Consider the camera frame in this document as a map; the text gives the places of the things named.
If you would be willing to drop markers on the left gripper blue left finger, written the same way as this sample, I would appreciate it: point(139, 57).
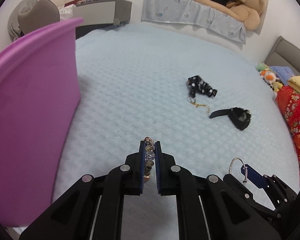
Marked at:
point(141, 166)

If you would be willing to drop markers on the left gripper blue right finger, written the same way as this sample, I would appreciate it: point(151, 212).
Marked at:
point(158, 164)

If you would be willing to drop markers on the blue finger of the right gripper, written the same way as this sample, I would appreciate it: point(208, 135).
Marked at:
point(253, 176)

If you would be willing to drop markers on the large silver ring bangle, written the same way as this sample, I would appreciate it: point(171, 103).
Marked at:
point(236, 167)

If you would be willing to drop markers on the black wrist watch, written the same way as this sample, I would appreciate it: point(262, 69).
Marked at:
point(240, 117)

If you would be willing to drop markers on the light blue bed blanket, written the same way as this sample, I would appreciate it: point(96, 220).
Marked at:
point(140, 81)

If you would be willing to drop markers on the red floral quilt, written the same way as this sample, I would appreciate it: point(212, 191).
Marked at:
point(288, 101)

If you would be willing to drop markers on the small plush toy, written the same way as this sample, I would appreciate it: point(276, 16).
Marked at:
point(269, 77)

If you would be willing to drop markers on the blue pillow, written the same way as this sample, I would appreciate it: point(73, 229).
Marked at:
point(283, 73)

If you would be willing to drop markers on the purple plastic tub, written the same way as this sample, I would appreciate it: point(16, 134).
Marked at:
point(39, 93)

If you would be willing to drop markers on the grey upholstered headboard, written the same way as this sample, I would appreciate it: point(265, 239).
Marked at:
point(284, 54)

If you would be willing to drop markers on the grey desk drawer unit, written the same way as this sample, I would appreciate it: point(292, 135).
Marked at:
point(102, 12)

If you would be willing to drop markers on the blue patterned window blanket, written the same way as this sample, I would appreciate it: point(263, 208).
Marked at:
point(189, 12)

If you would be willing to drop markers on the white plastic bag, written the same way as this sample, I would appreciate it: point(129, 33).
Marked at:
point(66, 13)

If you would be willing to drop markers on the large tan teddy bear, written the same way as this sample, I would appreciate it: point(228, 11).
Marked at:
point(246, 11)

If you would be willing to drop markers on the grey chair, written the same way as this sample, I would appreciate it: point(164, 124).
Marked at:
point(41, 14)

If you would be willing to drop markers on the grey garment on chair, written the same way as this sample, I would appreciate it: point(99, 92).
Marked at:
point(24, 6)

